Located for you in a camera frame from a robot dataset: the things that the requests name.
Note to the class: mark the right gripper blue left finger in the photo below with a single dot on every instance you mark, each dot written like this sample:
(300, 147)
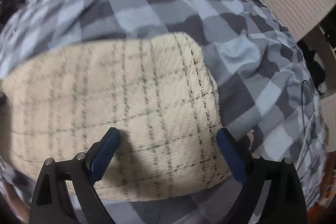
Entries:
(51, 200)

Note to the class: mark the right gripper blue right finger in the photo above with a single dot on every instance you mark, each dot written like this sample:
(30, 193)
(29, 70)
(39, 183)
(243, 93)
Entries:
(271, 191)

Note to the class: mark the cream plaid knit garment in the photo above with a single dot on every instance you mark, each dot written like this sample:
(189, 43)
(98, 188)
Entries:
(157, 92)

